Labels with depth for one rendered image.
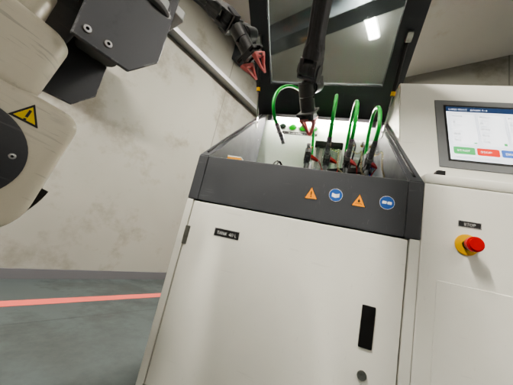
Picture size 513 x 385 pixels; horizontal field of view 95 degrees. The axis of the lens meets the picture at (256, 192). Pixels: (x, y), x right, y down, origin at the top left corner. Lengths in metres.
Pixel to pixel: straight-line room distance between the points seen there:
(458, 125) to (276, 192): 0.81
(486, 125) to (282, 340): 1.10
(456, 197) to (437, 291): 0.25
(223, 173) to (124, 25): 0.51
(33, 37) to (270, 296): 0.68
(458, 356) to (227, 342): 0.56
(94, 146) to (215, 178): 2.10
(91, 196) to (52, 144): 2.42
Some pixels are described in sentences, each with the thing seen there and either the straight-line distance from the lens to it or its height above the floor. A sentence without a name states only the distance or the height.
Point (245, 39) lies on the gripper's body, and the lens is 1.08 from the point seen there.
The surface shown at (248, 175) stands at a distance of 0.77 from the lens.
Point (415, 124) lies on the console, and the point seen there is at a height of 1.31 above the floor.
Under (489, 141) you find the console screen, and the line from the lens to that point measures 1.26.
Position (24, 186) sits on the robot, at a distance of 0.37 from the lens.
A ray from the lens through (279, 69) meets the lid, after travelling 1.43.
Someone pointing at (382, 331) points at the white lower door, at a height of 0.55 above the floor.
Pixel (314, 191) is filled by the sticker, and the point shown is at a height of 0.88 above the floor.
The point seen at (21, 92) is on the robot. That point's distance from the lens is 0.38.
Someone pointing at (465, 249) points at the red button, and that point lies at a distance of 0.79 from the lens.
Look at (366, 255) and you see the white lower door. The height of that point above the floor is 0.72.
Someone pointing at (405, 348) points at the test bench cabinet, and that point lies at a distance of 0.77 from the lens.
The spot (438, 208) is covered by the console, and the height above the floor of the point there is 0.88.
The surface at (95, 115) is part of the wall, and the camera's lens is 2.86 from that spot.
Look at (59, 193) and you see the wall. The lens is 2.72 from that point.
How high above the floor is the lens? 0.70
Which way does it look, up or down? 11 degrees up
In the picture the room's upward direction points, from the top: 12 degrees clockwise
